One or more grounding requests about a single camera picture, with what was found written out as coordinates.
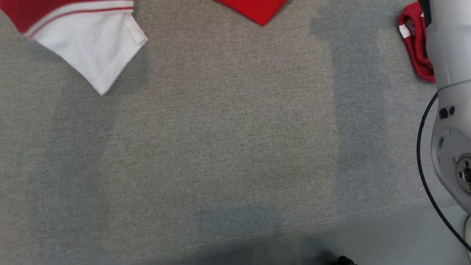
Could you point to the red white jersey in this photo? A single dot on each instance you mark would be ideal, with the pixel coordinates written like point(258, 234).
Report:
point(92, 48)

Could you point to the red shorts white stripe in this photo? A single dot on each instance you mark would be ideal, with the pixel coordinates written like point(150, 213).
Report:
point(419, 55)

